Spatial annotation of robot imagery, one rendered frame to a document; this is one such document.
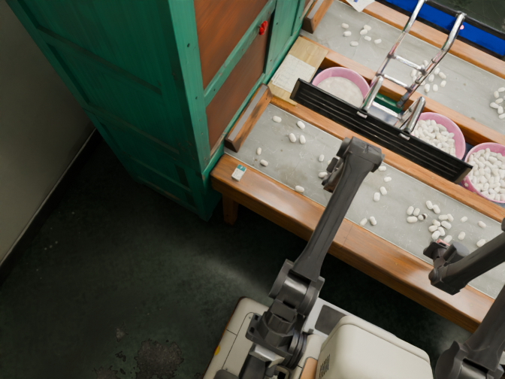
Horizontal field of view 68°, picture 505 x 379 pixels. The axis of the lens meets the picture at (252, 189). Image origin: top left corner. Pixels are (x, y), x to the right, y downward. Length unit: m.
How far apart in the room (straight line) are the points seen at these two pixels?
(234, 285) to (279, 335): 1.25
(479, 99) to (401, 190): 0.61
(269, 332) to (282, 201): 0.66
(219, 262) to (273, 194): 0.81
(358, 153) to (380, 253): 0.69
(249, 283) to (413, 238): 0.96
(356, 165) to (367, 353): 0.39
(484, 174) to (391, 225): 0.48
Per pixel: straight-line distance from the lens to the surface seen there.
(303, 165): 1.55
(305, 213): 1.45
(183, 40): 0.80
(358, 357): 0.81
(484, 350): 1.02
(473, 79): 2.06
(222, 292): 2.15
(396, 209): 1.60
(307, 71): 1.72
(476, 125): 1.90
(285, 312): 0.90
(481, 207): 1.75
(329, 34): 1.93
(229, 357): 1.87
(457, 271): 1.26
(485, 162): 1.87
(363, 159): 0.89
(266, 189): 1.46
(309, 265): 0.88
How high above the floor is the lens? 2.14
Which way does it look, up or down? 71 degrees down
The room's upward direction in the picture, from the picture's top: 11 degrees clockwise
